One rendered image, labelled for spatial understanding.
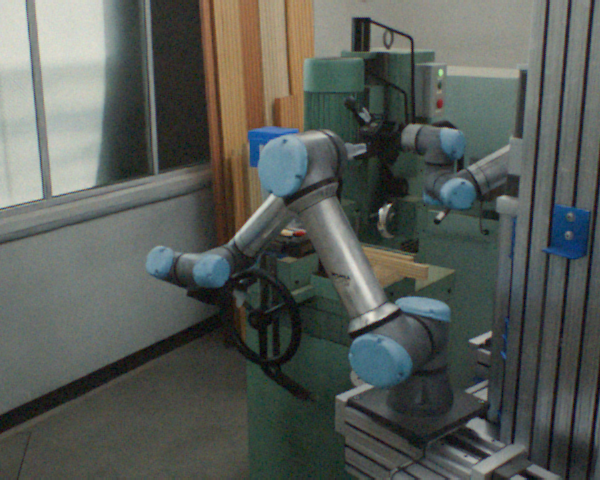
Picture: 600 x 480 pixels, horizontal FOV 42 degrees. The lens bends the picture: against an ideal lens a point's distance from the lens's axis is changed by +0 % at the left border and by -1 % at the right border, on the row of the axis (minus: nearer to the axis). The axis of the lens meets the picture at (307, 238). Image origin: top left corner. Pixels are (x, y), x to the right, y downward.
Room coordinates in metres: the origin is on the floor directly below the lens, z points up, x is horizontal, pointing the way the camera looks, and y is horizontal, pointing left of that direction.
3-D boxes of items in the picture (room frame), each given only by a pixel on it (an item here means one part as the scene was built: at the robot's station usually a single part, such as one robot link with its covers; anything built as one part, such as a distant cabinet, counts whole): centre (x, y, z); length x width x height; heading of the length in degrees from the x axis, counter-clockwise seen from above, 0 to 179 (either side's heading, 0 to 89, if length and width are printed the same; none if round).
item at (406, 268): (2.28, -0.12, 0.92); 0.55 x 0.02 x 0.04; 52
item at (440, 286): (2.42, -0.15, 0.76); 0.57 x 0.45 x 0.09; 142
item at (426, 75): (2.48, -0.39, 1.40); 0.10 x 0.06 x 0.16; 142
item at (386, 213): (2.34, -0.26, 1.02); 0.12 x 0.03 x 0.12; 142
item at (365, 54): (2.43, -0.16, 1.54); 0.08 x 0.08 x 0.17; 52
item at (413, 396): (1.55, -0.24, 0.87); 0.15 x 0.15 x 0.10
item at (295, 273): (2.18, 0.06, 0.92); 0.15 x 0.13 x 0.09; 52
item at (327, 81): (2.32, -0.08, 1.35); 0.18 x 0.18 x 0.31
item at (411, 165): (2.39, -0.33, 1.23); 0.09 x 0.08 x 0.15; 142
